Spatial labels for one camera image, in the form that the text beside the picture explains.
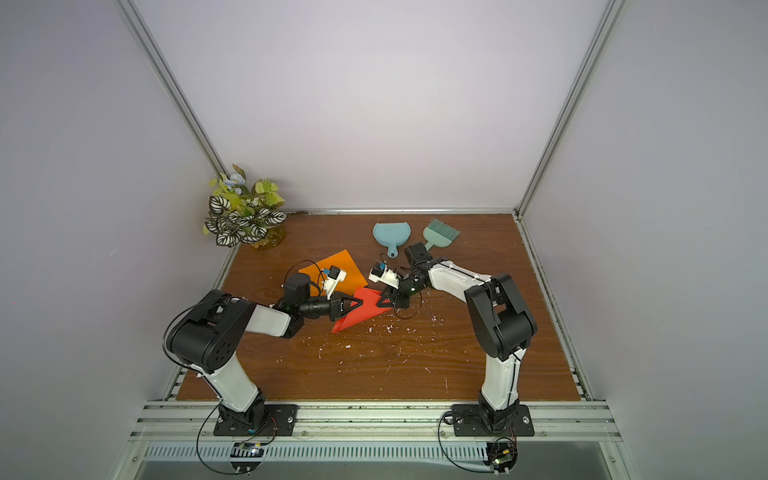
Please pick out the aluminium front rail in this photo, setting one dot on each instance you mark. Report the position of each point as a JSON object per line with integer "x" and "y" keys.
{"x": 375, "y": 421}

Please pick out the connector board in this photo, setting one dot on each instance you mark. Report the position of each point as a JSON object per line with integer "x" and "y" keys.
{"x": 502, "y": 455}
{"x": 245, "y": 457}

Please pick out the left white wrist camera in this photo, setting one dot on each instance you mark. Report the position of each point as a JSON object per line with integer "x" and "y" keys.
{"x": 333, "y": 276}

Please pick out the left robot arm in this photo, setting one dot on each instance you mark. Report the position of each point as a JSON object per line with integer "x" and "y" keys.
{"x": 204, "y": 338}

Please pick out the green hand brush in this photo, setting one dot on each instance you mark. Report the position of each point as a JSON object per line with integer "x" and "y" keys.
{"x": 437, "y": 234}

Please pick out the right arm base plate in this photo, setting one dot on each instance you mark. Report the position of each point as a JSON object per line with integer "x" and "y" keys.
{"x": 522, "y": 421}

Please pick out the left connector board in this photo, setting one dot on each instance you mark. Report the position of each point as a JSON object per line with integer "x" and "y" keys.
{"x": 245, "y": 457}

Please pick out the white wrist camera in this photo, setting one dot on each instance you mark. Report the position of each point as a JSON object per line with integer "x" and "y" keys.
{"x": 333, "y": 276}
{"x": 382, "y": 273}

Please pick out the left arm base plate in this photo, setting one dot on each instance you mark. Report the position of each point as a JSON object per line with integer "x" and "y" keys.
{"x": 270, "y": 420}

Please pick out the light blue dustpan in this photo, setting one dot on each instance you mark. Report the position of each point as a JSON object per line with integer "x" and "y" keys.
{"x": 392, "y": 236}

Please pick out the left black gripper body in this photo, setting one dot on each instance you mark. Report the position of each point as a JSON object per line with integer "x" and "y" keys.
{"x": 326, "y": 309}

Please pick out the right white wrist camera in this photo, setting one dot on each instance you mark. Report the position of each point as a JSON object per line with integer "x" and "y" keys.
{"x": 382, "y": 273}

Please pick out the orange square paper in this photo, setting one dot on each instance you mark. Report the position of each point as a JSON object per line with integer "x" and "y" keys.
{"x": 314, "y": 270}

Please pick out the red square paper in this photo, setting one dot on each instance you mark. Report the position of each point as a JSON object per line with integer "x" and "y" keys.
{"x": 365, "y": 312}

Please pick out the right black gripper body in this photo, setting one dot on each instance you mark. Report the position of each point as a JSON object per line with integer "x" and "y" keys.
{"x": 396, "y": 292}

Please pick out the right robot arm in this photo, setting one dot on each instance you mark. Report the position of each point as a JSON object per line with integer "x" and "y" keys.
{"x": 501, "y": 320}

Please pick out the potted artificial plant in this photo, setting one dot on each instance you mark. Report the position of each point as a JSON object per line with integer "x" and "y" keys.
{"x": 240, "y": 213}

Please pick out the right connector board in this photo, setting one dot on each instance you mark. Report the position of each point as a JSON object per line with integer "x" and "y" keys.
{"x": 502, "y": 455}

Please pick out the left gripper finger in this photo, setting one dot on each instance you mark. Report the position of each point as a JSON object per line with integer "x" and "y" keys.
{"x": 339, "y": 312}
{"x": 348, "y": 302}

